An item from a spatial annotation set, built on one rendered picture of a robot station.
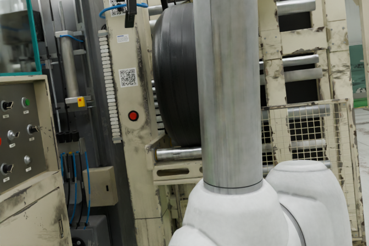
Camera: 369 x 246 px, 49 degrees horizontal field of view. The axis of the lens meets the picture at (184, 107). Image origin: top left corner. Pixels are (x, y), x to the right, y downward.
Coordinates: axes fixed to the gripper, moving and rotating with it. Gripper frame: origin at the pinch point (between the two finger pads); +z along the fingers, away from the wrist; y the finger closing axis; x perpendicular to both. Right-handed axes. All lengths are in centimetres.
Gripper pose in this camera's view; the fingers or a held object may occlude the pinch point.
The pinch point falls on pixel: (124, 11)
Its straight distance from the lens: 142.5
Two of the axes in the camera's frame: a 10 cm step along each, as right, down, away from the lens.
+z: -1.7, 6.2, 7.6
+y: 3.0, 7.7, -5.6
